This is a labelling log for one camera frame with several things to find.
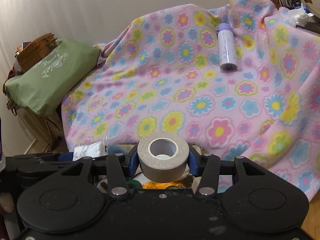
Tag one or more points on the blue fluffy plush toy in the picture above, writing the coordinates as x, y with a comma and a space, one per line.
114, 149

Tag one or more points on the green embroidered cushion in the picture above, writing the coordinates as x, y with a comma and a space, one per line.
42, 88

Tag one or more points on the beige tape roll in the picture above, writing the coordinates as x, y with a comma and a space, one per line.
163, 156

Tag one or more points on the pink floral fleece blanket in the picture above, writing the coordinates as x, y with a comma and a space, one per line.
163, 73

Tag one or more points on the purple white thermos bottle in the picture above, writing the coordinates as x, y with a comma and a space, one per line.
226, 42

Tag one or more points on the white crumpled plastic bag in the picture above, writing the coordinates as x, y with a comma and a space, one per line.
300, 16

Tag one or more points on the brown wicker basket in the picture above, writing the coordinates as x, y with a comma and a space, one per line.
35, 51

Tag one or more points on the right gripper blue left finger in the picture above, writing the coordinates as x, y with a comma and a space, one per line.
133, 161

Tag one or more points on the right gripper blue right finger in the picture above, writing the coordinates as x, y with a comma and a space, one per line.
193, 161

